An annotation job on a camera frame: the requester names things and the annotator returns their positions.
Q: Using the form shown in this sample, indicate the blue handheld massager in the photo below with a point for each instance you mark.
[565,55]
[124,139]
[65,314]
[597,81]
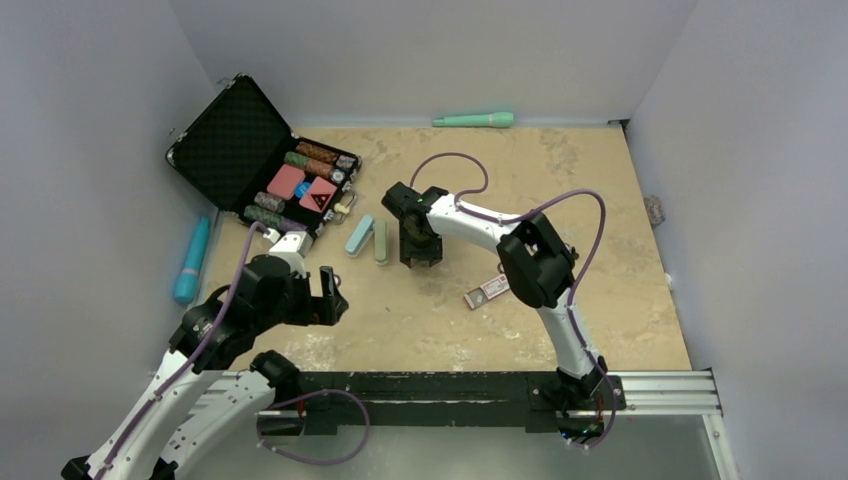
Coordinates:
[186,285]

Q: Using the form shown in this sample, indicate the aluminium frame rail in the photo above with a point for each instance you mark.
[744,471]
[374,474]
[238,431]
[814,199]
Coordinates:
[651,393]

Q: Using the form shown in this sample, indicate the black poker chip case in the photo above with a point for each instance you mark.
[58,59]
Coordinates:
[233,149]

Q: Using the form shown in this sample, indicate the red white staple box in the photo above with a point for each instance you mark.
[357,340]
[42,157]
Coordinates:
[486,292]

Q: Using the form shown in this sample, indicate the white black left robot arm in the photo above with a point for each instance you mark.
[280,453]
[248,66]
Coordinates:
[191,404]

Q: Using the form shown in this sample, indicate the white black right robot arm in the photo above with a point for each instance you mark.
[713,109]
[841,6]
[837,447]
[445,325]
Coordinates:
[538,266]

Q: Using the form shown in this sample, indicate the green stapler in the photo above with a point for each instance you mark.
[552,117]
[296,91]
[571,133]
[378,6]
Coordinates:
[381,245]

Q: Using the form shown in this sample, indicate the pink card deck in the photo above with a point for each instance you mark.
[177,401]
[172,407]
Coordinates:
[285,182]

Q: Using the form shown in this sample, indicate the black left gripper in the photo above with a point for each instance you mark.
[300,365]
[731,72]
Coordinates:
[325,309]

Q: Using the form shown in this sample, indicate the red triangle card deck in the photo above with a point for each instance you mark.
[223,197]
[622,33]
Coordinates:
[318,195]

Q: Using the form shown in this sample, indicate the teal green handheld massager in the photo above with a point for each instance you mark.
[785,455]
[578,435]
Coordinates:
[488,120]

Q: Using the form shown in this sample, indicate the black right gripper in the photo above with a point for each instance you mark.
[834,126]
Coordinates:
[408,251]

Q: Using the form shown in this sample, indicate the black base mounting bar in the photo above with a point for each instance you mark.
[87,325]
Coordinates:
[537,402]

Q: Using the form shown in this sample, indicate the light blue stapler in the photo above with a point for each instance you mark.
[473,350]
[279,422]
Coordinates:
[360,236]

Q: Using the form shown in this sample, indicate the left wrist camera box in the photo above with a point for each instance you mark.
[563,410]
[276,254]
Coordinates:
[292,243]

